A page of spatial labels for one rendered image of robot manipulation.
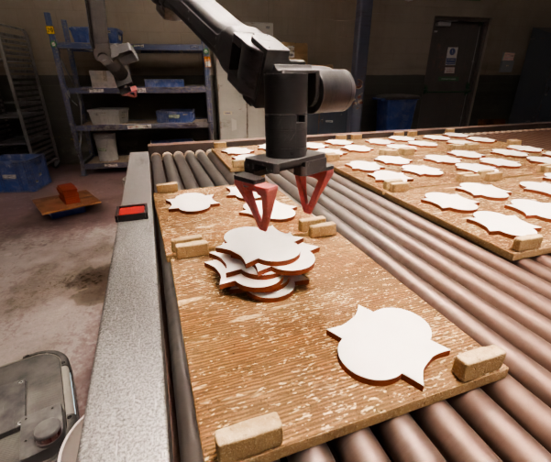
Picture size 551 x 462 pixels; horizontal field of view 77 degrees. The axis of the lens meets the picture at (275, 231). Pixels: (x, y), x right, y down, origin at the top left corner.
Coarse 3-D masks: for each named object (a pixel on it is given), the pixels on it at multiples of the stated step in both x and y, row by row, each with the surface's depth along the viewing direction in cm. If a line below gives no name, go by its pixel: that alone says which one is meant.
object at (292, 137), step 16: (272, 128) 45; (288, 128) 44; (304, 128) 46; (272, 144) 46; (288, 144) 45; (304, 144) 47; (256, 160) 46; (272, 160) 45; (288, 160) 45; (304, 160) 47
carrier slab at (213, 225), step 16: (176, 192) 100; (208, 192) 100; (224, 192) 100; (160, 208) 88; (224, 208) 88; (240, 208) 88; (160, 224) 79; (176, 224) 79; (192, 224) 79; (208, 224) 79; (224, 224) 79; (240, 224) 79; (256, 224) 79; (272, 224) 79; (288, 224) 79; (208, 240) 71
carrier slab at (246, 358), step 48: (336, 240) 71; (192, 288) 55; (336, 288) 55; (384, 288) 55; (192, 336) 45; (240, 336) 45; (288, 336) 45; (432, 336) 45; (192, 384) 38; (240, 384) 38; (288, 384) 38; (336, 384) 38; (432, 384) 38; (480, 384) 39; (288, 432) 33; (336, 432) 34
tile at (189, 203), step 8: (192, 192) 97; (168, 200) 91; (176, 200) 91; (184, 200) 91; (192, 200) 91; (200, 200) 91; (208, 200) 91; (176, 208) 86; (184, 208) 86; (192, 208) 86; (200, 208) 86; (208, 208) 87
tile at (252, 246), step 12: (240, 228) 62; (252, 228) 62; (228, 240) 58; (240, 240) 58; (252, 240) 58; (264, 240) 58; (276, 240) 58; (288, 240) 58; (300, 240) 59; (228, 252) 55; (240, 252) 54; (252, 252) 54; (264, 252) 54; (276, 252) 54; (288, 252) 54; (300, 252) 55; (252, 264) 52; (264, 264) 52; (276, 264) 52; (288, 264) 52
